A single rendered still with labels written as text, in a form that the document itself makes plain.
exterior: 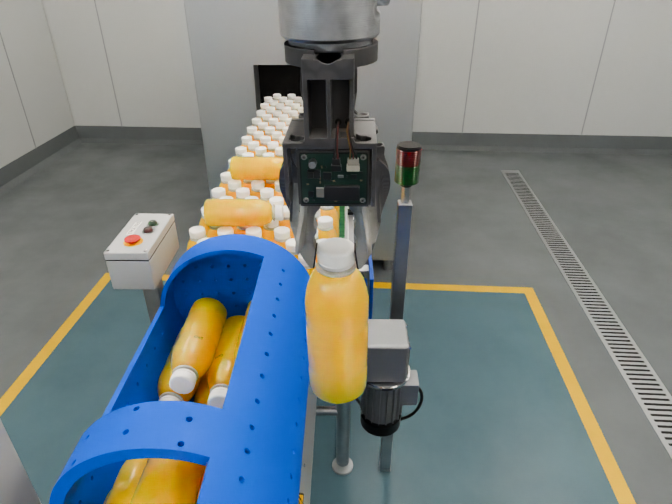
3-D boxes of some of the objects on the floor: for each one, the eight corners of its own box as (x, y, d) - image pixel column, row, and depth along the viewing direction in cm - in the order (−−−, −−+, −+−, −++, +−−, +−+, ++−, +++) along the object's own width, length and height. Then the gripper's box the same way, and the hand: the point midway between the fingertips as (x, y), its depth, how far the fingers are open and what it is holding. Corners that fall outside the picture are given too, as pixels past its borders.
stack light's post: (379, 471, 190) (398, 205, 134) (379, 462, 193) (396, 199, 137) (390, 471, 190) (413, 205, 134) (389, 462, 193) (411, 199, 137)
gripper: (242, 55, 34) (268, 305, 45) (413, 53, 34) (397, 307, 45) (263, 35, 42) (281, 255, 53) (403, 33, 41) (392, 256, 52)
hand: (336, 252), depth 51 cm, fingers closed on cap, 4 cm apart
